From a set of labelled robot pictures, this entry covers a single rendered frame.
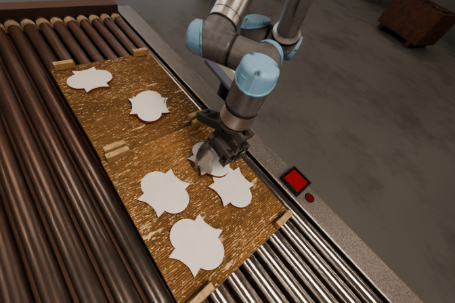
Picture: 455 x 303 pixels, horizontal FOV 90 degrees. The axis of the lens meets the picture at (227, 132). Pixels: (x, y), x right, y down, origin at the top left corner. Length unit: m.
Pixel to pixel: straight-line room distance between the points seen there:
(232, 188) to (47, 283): 0.43
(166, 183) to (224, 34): 0.39
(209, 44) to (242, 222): 0.44
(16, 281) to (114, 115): 0.43
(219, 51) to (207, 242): 0.43
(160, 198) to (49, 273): 0.24
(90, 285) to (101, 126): 0.40
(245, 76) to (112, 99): 0.53
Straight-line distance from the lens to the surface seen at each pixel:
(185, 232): 0.58
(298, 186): 0.76
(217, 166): 0.66
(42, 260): 0.63
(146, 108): 0.77
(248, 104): 0.43
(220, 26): 0.54
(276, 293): 0.64
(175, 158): 0.67
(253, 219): 0.64
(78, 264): 0.61
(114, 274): 0.59
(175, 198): 0.61
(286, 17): 0.93
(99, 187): 0.66
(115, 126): 0.75
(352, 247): 0.80
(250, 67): 0.40
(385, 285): 0.83
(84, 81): 0.89
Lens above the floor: 1.50
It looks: 47 degrees down
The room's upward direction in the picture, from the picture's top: 22 degrees clockwise
